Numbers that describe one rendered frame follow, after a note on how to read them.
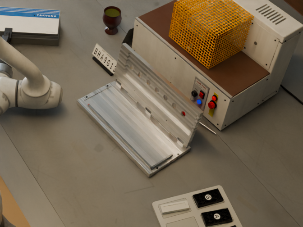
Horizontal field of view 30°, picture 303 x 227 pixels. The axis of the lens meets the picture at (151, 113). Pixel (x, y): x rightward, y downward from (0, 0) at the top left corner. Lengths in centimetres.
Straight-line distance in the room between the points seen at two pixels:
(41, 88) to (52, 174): 32
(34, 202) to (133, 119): 51
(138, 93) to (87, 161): 34
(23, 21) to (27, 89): 46
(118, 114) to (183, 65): 32
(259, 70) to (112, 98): 59
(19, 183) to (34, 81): 36
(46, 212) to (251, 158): 79
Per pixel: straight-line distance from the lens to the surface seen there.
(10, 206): 195
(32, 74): 202
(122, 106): 223
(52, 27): 244
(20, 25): 245
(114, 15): 251
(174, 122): 211
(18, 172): 206
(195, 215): 199
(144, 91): 219
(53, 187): 202
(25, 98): 212
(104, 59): 239
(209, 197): 202
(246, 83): 217
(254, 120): 232
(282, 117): 237
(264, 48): 221
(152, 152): 210
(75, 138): 215
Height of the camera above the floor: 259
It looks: 49 degrees down
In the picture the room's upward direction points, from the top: 9 degrees clockwise
